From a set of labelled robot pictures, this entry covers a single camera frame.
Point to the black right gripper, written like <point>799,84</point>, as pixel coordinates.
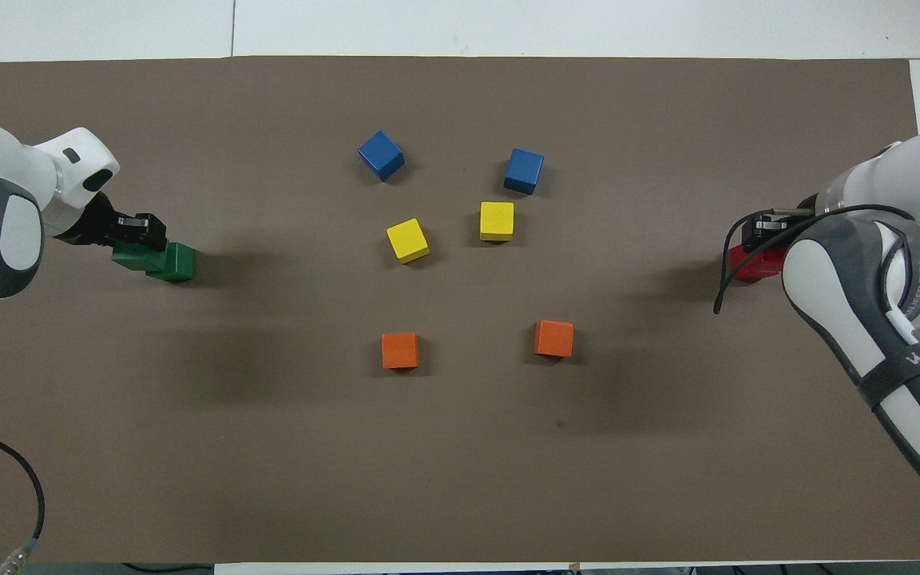
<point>805,208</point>

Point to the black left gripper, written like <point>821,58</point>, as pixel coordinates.
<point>101,225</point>

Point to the green wooden block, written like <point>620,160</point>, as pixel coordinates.
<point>180,265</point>
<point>128,259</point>

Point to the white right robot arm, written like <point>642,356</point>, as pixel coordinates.
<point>811,271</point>

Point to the orange wooden block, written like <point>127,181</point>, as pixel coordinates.
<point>553,339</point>
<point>400,350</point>

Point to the blue wooden block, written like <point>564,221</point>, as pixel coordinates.
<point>524,171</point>
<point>381,155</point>

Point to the yellow wooden block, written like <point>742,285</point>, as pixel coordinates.
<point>408,240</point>
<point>497,220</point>

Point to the brown table mat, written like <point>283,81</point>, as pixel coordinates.
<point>460,463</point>

